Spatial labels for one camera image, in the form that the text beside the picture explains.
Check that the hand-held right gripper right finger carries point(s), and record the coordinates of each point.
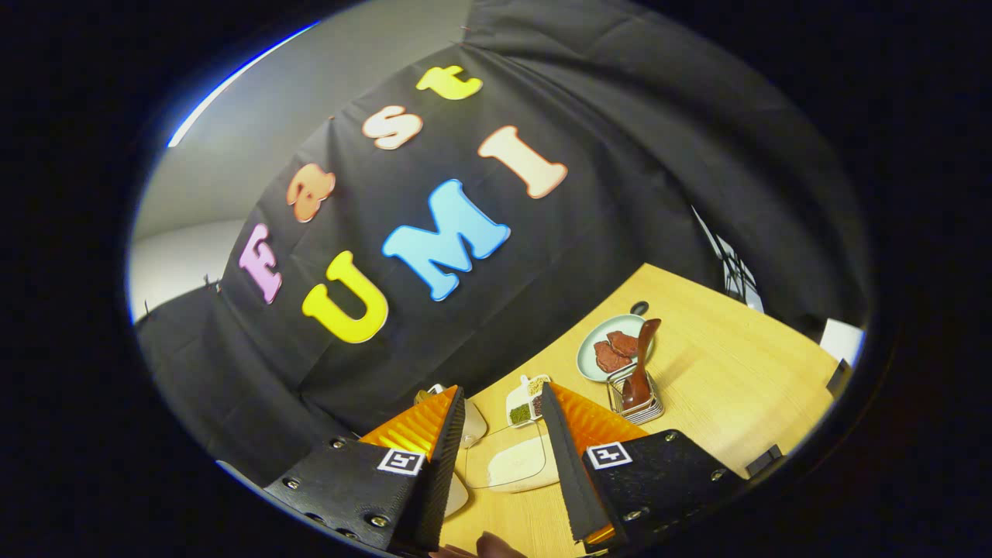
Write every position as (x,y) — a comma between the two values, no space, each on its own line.
(566,465)

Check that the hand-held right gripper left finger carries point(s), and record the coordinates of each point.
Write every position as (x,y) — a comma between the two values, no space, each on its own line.
(448,457)

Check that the white rice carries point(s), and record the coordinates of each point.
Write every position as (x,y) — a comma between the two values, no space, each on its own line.
(523,465)

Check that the brown wooden spoon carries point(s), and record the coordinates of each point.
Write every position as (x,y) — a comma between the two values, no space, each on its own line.
(642,364)

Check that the clear glass container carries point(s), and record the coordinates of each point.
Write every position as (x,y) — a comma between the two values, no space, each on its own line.
(477,457)

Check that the white toaster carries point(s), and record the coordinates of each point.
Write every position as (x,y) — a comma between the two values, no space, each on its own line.
(474,426)

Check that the dark red bean pile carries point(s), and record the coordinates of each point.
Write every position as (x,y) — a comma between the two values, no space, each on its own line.
(538,405)

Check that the green mung bean pile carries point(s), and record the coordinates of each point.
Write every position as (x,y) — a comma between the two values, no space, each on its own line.
(520,414)

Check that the yellow soybean pile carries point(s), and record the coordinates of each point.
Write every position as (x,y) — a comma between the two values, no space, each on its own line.
(538,385)

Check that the white divided dish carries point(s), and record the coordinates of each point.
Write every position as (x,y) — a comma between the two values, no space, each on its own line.
(518,395)

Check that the red meat piece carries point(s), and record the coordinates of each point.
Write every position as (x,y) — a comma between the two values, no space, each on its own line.
(622,341)
(608,358)

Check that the pale green plate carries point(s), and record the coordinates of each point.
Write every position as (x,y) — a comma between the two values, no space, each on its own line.
(593,349)

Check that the small black object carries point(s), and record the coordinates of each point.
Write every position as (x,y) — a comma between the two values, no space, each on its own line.
(639,308)

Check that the small black block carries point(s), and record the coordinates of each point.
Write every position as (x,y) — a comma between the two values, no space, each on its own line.
(763,459)

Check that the metal tripod stand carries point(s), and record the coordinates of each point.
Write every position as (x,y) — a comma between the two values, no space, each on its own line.
(736,271)

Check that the white box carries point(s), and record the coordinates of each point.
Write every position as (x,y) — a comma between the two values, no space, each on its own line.
(842,341)

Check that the black backdrop cloth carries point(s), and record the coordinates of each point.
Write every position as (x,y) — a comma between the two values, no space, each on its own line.
(620,155)

